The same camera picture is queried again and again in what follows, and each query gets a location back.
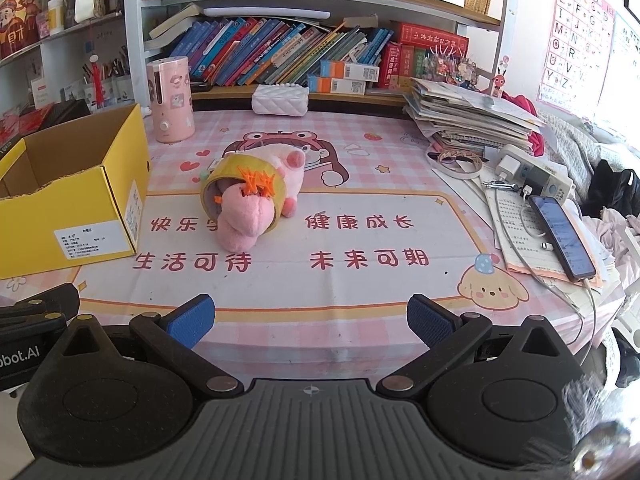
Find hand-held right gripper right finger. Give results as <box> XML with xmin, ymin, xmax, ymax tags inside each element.
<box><xmin>376</xmin><ymin>294</ymin><xmax>586</xmax><ymax>400</ymax></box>

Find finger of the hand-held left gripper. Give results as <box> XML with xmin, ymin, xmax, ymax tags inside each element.
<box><xmin>0</xmin><ymin>284</ymin><xmax>81</xmax><ymax>330</ymax></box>

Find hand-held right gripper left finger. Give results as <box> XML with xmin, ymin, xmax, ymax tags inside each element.
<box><xmin>50</xmin><ymin>294</ymin><xmax>246</xmax><ymax>401</ymax></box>

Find pink plush toy yellow ring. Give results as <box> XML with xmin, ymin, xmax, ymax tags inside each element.
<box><xmin>201</xmin><ymin>142</ymin><xmax>307</xmax><ymax>252</ymax></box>

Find yellow cardboard box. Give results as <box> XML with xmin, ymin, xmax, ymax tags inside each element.
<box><xmin>0</xmin><ymin>103</ymin><xmax>152</xmax><ymax>281</ymax></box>

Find printed worksheet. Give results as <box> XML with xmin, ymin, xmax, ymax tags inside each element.
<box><xmin>482</xmin><ymin>167</ymin><xmax>608</xmax><ymax>291</ymax></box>

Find white headband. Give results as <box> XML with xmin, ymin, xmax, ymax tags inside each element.
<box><xmin>425</xmin><ymin>147</ymin><xmax>488</xmax><ymax>181</ymax></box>

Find black smartphone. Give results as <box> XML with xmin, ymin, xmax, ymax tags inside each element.
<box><xmin>529</xmin><ymin>195</ymin><xmax>597</xmax><ymax>282</ymax></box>

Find white charger plug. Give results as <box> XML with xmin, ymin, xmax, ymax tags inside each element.
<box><xmin>495</xmin><ymin>155</ymin><xmax>523</xmax><ymax>181</ymax></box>

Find white power strip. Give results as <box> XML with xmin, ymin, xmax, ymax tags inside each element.
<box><xmin>495</xmin><ymin>144</ymin><xmax>576</xmax><ymax>206</ymax></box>

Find red plastic bag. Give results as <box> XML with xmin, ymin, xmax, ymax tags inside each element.
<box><xmin>0</xmin><ymin>105</ymin><xmax>56</xmax><ymax>147</ymax></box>

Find light pink cloth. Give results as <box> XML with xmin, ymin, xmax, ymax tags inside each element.
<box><xmin>595</xmin><ymin>207</ymin><xmax>640</xmax><ymax>281</ymax></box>

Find pink cylindrical humidifier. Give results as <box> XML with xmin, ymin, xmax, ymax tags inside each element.
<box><xmin>146</xmin><ymin>56</ymin><xmax>196</xmax><ymax>143</ymax></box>

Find white red label carton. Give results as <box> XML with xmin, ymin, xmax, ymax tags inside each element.
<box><xmin>28</xmin><ymin>77</ymin><xmax>53</xmax><ymax>109</ymax></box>

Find stack of papers and workbooks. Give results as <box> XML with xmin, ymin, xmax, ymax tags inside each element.
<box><xmin>402</xmin><ymin>77</ymin><xmax>548</xmax><ymax>156</ymax></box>

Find black cloth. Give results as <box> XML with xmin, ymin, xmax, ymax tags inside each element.
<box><xmin>587</xmin><ymin>160</ymin><xmax>638</xmax><ymax>218</ymax></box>

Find red tassel charm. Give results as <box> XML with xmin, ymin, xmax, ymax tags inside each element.
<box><xmin>89</xmin><ymin>25</ymin><xmax>103</xmax><ymax>106</ymax></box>

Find white quilted pouch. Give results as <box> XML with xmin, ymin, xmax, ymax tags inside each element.
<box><xmin>251</xmin><ymin>84</ymin><xmax>311</xmax><ymax>116</ymax></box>

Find pen holders with pens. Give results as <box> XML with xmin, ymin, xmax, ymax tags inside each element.
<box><xmin>82</xmin><ymin>57</ymin><xmax>132</xmax><ymax>107</ymax></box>

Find magenta cloth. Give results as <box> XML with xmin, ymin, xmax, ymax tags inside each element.
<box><xmin>500</xmin><ymin>92</ymin><xmax>546</xmax><ymax>158</ymax></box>

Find grey knitted blanket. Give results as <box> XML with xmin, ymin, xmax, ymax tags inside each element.
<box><xmin>545</xmin><ymin>110</ymin><xmax>640</xmax><ymax>171</ymax></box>

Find blue orange white carton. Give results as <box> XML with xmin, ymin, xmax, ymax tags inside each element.
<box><xmin>306</xmin><ymin>75</ymin><xmax>368</xmax><ymax>95</ymax></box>
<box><xmin>320</xmin><ymin>60</ymin><xmax>381</xmax><ymax>81</ymax></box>

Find red boxed book set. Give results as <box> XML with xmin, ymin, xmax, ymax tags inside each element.
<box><xmin>377</xmin><ymin>22</ymin><xmax>471</xmax><ymax>91</ymax></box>

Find row of colourful books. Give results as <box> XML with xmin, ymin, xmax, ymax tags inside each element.
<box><xmin>150</xmin><ymin>16</ymin><xmax>396</xmax><ymax>88</ymax></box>

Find red fortune god decoration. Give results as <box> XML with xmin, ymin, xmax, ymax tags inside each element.
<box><xmin>0</xmin><ymin>0</ymin><xmax>43</xmax><ymax>59</ymax></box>

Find white bottle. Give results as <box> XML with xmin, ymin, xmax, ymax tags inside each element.
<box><xmin>47</xmin><ymin>0</ymin><xmax>66</xmax><ymax>36</ymax></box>

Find white wooden bookshelf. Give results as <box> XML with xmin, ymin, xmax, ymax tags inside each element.
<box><xmin>0</xmin><ymin>0</ymin><xmax>516</xmax><ymax>111</ymax></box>

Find white tube lamp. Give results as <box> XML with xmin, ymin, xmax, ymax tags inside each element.
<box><xmin>202</xmin><ymin>7</ymin><xmax>331</xmax><ymax>21</ymax></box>

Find white charging cable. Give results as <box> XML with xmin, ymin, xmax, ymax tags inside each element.
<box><xmin>519</xmin><ymin>200</ymin><xmax>601</xmax><ymax>326</ymax></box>

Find pink alphabet wall poster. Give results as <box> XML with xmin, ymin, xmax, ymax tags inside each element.
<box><xmin>536</xmin><ymin>0</ymin><xmax>616</xmax><ymax>111</ymax></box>

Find white wall poster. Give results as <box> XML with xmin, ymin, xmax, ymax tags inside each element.
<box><xmin>597</xmin><ymin>10</ymin><xmax>640</xmax><ymax>126</ymax></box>

